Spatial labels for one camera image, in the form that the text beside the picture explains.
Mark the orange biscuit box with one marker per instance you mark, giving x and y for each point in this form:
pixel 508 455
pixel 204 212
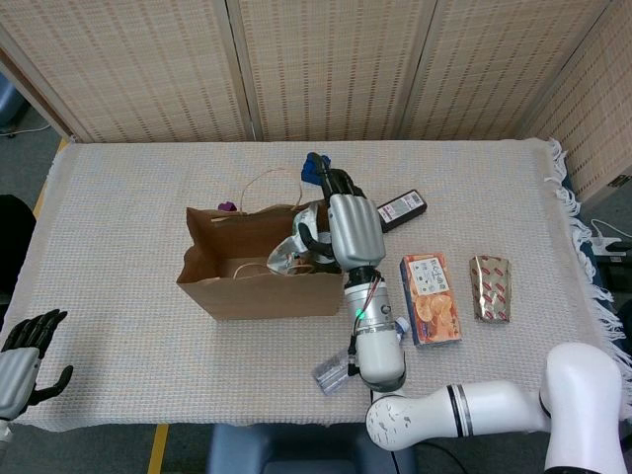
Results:
pixel 432 301

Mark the white power strip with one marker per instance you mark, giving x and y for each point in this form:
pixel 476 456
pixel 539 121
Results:
pixel 606 243

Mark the white woven tablecloth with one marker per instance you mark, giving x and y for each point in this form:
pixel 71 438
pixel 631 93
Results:
pixel 128 296

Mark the blue barrel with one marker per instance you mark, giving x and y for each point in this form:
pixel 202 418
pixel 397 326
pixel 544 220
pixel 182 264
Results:
pixel 9 101

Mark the gold foil snack packet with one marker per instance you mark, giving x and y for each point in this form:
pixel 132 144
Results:
pixel 491 289

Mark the small purple toy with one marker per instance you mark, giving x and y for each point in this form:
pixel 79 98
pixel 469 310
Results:
pixel 227 205

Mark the brown paper bag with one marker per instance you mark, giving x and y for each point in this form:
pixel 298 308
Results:
pixel 261 296

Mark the black chair back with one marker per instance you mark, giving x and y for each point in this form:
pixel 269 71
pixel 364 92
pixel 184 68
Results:
pixel 15 242

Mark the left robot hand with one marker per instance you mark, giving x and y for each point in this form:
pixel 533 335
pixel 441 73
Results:
pixel 17 375

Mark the blue padded seat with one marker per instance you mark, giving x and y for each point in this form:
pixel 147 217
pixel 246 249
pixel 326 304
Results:
pixel 296 449

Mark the blue building block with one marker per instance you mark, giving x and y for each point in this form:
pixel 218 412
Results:
pixel 310 170

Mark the woven folding screen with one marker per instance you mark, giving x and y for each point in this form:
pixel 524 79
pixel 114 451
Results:
pixel 321 69

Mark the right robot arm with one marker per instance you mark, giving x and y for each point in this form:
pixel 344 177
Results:
pixel 380 350

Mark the silver snack pouch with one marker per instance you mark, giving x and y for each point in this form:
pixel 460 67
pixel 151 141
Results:
pixel 289 254

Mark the clear plastic water bottle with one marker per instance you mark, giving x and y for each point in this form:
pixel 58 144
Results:
pixel 333 375

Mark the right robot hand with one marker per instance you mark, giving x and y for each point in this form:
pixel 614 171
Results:
pixel 355 227

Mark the dark brown medicine bottle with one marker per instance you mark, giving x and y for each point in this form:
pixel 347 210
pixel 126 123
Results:
pixel 402 210

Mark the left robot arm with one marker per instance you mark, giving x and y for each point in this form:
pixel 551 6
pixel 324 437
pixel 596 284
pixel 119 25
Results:
pixel 4 432

